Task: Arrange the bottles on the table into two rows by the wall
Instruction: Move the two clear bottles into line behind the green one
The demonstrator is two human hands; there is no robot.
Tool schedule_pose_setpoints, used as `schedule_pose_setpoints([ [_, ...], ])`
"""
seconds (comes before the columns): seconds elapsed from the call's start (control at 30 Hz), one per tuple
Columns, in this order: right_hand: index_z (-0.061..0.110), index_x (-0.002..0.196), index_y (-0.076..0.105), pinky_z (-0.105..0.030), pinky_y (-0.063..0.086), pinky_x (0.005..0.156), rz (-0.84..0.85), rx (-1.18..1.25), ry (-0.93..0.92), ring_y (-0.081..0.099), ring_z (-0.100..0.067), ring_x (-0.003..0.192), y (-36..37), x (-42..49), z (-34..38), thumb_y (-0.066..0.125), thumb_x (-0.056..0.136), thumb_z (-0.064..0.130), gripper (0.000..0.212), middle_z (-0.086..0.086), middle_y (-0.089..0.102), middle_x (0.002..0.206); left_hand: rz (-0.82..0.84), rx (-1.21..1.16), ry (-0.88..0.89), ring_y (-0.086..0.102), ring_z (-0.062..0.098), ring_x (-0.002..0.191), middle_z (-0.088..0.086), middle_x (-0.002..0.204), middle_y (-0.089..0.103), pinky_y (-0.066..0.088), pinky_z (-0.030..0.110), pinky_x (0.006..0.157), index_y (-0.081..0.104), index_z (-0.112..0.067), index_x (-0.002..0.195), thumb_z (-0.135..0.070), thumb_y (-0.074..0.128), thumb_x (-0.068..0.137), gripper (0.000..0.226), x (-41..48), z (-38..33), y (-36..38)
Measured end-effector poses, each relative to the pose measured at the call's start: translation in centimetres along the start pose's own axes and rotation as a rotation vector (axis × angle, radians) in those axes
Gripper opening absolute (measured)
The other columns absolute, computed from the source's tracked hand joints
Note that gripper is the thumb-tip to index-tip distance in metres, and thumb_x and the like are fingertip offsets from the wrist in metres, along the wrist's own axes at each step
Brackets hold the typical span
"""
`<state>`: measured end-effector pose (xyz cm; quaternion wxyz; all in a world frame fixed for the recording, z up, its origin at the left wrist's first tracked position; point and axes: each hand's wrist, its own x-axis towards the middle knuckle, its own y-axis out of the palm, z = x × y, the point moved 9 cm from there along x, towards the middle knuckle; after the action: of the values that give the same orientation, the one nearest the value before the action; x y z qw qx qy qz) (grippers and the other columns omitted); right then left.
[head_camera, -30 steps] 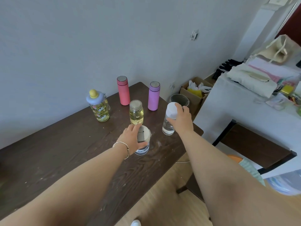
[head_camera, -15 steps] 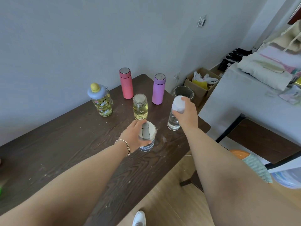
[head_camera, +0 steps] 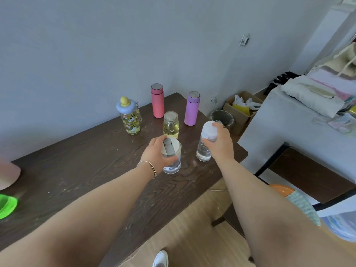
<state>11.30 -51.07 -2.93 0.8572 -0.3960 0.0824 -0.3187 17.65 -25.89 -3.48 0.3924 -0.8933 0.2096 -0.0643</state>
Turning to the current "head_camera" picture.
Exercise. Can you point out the white cabinet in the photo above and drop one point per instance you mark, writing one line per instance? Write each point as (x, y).
(322, 36)

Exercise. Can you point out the white side table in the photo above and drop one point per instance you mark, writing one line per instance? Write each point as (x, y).
(292, 130)

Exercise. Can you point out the black shoes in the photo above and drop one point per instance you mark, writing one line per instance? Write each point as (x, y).
(281, 79)

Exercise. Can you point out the white plastic bag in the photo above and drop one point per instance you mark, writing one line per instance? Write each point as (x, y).
(244, 101)

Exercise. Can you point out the person's white shoe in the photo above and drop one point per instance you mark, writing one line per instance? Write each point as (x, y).
(160, 259)

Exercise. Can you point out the yellow glass jar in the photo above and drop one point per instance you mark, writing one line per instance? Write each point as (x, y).
(170, 127)

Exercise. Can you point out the clear plastic package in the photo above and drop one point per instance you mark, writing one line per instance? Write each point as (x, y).
(339, 123)

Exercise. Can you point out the white wall outlet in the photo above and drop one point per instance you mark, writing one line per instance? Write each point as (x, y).
(214, 99)

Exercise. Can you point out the small white wall fixture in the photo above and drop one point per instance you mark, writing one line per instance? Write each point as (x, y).
(244, 40)

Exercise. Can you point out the person's right forearm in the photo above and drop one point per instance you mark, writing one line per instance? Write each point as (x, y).
(272, 225)

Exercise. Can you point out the green knitted cushion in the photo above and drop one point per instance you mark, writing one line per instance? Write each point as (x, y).
(303, 207)

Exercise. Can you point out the cardboard box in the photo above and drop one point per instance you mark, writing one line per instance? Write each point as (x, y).
(242, 120)

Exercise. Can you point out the pink striped cloth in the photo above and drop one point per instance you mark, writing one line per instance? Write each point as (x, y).
(333, 86)

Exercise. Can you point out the cartoon bottle yellow cap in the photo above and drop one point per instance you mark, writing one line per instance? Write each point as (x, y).
(130, 122)

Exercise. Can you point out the clear bottle white cap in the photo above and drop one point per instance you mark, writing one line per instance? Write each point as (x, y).
(203, 154)

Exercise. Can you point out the clear round waste bin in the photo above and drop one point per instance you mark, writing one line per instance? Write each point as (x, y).
(222, 116)

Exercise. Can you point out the beige tote bag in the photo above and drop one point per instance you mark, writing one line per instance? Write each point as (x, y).
(339, 62)

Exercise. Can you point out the dark wooden bench black frame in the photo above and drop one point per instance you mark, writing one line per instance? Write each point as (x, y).
(311, 175)

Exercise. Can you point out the clear cup flip lid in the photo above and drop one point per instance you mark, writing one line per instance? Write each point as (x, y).
(172, 166)

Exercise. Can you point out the person's left forearm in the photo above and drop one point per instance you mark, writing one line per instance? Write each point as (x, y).
(83, 219)

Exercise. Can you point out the bluish plastic bag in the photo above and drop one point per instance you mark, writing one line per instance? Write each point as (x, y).
(342, 226)

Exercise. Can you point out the person's left hand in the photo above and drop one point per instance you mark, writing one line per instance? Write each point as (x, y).
(151, 154)

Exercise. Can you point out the purple thermos flask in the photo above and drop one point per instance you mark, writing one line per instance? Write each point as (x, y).
(192, 111)

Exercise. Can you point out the person's right hand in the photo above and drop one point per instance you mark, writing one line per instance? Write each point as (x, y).
(224, 147)

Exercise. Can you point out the pink thermos flask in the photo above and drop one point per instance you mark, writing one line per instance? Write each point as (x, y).
(158, 104)

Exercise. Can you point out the green translucent bottle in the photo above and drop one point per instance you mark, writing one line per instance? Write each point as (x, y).
(7, 207)

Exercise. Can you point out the orange stool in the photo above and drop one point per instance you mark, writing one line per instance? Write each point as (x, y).
(279, 189)

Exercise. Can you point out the dark wooden table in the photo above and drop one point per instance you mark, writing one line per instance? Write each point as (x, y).
(83, 169)

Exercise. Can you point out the white folded towel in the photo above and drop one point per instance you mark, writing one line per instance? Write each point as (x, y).
(308, 95)

